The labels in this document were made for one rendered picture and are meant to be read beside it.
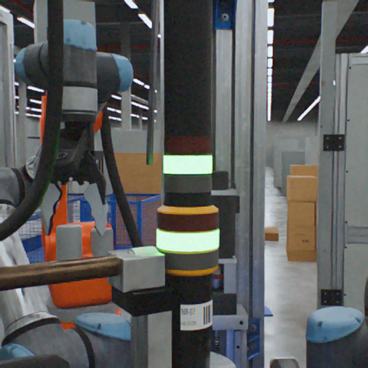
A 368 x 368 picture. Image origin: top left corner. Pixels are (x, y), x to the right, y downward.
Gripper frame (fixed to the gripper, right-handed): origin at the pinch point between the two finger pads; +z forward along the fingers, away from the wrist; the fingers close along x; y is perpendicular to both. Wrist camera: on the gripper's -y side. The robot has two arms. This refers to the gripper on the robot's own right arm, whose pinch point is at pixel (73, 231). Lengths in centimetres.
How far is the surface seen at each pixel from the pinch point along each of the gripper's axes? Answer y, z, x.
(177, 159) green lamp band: -52, -13, -24
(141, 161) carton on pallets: 741, 3, 133
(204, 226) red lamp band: -52, -9, -26
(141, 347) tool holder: -53, -1, -22
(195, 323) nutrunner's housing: -52, -2, -26
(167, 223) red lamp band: -52, -9, -24
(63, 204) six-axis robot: 332, 31, 118
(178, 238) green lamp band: -53, -8, -25
